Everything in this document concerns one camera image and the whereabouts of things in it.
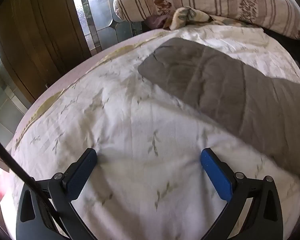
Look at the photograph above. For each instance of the leaded glass window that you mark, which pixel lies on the leaded glass window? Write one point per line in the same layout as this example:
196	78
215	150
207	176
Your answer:
5	115
102	10

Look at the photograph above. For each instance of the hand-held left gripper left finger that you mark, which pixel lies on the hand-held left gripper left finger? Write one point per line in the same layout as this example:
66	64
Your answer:
81	172

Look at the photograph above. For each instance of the cream leaf print cloth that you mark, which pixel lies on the cream leaf print cloth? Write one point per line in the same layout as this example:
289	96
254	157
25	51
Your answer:
183	17

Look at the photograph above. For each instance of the grey-brown puffer jacket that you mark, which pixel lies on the grey-brown puffer jacket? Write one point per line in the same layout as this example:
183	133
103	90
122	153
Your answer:
215	85

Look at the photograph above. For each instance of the brown wooden door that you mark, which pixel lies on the brown wooden door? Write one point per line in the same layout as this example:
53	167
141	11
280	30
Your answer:
35	30

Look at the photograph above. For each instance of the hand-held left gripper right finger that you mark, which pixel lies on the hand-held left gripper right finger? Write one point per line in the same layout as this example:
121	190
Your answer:
216	175

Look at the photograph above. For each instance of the white leaf print blanket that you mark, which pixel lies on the white leaf print blanket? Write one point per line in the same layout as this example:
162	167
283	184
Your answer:
130	120

